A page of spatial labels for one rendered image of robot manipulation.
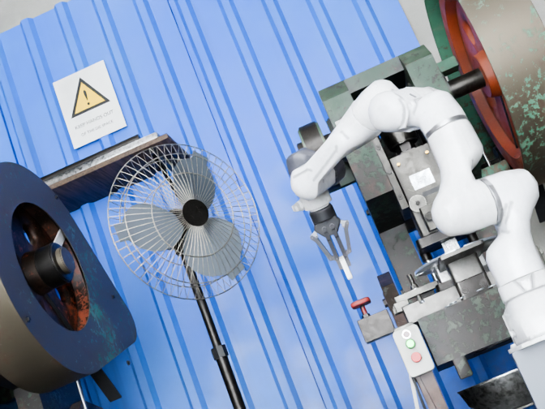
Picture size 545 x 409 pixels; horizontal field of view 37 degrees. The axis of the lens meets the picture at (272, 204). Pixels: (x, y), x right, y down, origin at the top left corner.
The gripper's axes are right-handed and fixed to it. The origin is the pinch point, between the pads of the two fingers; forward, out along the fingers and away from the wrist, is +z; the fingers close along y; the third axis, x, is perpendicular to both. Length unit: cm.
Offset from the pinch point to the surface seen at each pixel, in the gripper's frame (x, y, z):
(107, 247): 153, -115, -13
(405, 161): 25.2, 29.8, -18.4
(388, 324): -11.8, 5.5, 17.3
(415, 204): 17.6, 27.4, -5.6
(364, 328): -11.3, -1.3, 16.0
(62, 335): 19, -99, -10
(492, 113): 65, 68, -15
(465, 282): -2.7, 31.4, 17.6
